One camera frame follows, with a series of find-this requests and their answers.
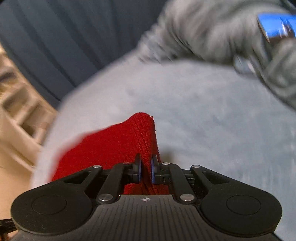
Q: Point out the grey blue crumpled blanket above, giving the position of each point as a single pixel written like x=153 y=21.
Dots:
x=217 y=31

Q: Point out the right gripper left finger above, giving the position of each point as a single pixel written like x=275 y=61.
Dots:
x=134 y=170

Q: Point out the red knit garment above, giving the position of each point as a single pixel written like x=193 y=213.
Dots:
x=116 y=144

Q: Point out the light blue fleece bed sheet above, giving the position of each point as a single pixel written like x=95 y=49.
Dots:
x=205 y=114

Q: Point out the dark blue curtain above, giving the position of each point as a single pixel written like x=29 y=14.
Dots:
x=57 y=45

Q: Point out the white bookshelf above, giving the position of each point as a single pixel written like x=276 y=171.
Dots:
x=25 y=116

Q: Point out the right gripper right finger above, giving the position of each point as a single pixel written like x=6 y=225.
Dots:
x=159 y=171

